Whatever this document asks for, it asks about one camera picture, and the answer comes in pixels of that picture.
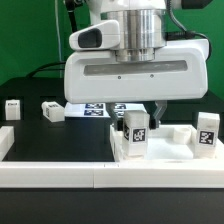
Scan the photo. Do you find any white U-shaped obstacle fence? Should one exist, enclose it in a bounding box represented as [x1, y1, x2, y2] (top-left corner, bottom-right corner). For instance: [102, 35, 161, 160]
[0, 126, 224, 188]

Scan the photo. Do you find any white marker base sheet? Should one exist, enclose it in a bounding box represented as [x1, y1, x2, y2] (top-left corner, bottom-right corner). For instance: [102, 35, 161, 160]
[65, 103, 146, 118]

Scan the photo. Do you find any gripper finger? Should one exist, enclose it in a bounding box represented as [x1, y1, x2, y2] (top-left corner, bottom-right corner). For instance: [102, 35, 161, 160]
[149, 100, 167, 130]
[106, 103, 124, 131]

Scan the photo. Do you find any white square tabletop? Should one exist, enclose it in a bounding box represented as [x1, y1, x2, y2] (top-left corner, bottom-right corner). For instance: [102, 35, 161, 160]
[110, 125, 224, 162]

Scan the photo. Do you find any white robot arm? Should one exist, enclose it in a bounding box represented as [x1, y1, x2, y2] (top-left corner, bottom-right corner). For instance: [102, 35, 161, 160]
[64, 0, 211, 129]

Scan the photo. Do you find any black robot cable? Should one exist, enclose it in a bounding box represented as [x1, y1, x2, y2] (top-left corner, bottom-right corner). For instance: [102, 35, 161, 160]
[25, 0, 81, 79]

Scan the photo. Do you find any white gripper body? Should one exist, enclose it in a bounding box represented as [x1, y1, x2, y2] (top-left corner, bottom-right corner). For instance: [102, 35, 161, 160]
[64, 20, 208, 104]

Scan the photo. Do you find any white thin cable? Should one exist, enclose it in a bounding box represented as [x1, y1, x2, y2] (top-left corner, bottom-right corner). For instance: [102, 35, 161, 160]
[54, 0, 64, 79]

